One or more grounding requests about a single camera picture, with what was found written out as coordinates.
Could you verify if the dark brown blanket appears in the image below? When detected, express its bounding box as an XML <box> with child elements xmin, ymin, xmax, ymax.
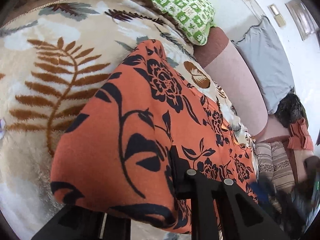
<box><xmin>304</xmin><ymin>155</ymin><xmax>320</xmax><ymax>179</ymax></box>

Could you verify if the black furry garment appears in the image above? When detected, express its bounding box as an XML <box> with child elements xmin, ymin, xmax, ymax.
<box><xmin>274</xmin><ymin>90</ymin><xmax>308</xmax><ymax>128</ymax></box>

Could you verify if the grey pillow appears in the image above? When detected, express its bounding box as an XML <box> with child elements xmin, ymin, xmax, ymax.
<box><xmin>232</xmin><ymin>16</ymin><xmax>295</xmax><ymax>114</ymax></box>

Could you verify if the pink bolster cushion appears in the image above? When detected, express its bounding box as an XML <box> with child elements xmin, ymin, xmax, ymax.
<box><xmin>194</xmin><ymin>27</ymin><xmax>268</xmax><ymax>138</ymax></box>

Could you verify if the orange floral garment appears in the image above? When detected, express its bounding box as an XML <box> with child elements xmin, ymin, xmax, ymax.
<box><xmin>51</xmin><ymin>40</ymin><xmax>255</xmax><ymax>233</ymax></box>

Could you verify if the leaf pattern fleece blanket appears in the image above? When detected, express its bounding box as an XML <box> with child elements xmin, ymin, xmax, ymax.
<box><xmin>1</xmin><ymin>0</ymin><xmax>253</xmax><ymax>239</ymax></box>

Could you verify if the striped beige pillow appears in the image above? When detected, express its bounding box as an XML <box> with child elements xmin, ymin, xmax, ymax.
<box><xmin>255</xmin><ymin>141</ymin><xmax>295</xmax><ymax>193</ymax></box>

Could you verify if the beige wall switch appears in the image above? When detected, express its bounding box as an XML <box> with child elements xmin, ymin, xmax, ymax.
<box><xmin>274</xmin><ymin>14</ymin><xmax>286</xmax><ymax>28</ymax></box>
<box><xmin>268</xmin><ymin>4</ymin><xmax>280</xmax><ymax>16</ymax></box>

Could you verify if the salmon orange towel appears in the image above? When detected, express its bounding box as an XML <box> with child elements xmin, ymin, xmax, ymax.
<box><xmin>288</xmin><ymin>118</ymin><xmax>313</xmax><ymax>151</ymax></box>

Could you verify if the small white blanket label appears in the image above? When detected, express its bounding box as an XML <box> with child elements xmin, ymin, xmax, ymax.
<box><xmin>0</xmin><ymin>119</ymin><xmax>6</xmax><ymax>139</ymax></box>

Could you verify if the green checkered folded quilt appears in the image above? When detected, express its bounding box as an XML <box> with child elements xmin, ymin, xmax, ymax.
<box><xmin>151</xmin><ymin>0</ymin><xmax>215</xmax><ymax>46</ymax></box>

